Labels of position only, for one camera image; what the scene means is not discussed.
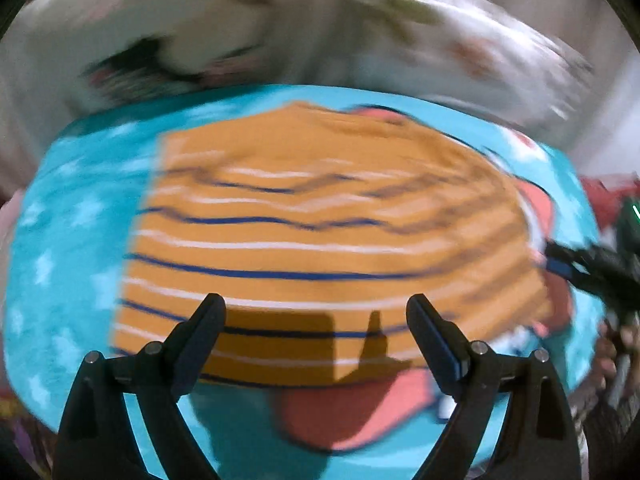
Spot yellow striped small garment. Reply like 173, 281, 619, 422
112, 102, 553, 388

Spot person's right forearm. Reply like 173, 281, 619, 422
582, 390, 640, 480

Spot red cloth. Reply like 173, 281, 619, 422
575, 175, 632, 231

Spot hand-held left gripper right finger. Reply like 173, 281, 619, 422
405, 292, 583, 480

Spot person's right hand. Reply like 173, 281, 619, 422
595, 320, 627, 396

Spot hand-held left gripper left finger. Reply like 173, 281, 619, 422
52, 292, 228, 480

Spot blue star printed blanket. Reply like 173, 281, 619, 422
2, 85, 606, 476

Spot white floral pillow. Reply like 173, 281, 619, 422
345, 0, 596, 131

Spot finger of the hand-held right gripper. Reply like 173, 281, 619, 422
546, 258, 608, 297
544, 241, 601, 267

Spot dark cloth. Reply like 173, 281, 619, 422
82, 35, 261, 96

